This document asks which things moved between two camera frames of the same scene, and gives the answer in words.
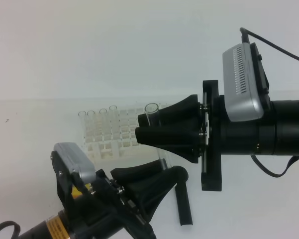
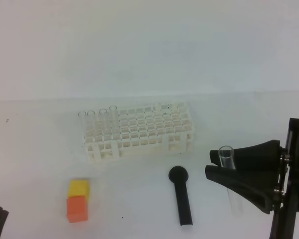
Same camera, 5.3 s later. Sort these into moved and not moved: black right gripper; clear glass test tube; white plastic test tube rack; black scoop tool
Moved: clear glass test tube; black right gripper
Not moved: white plastic test tube rack; black scoop tool
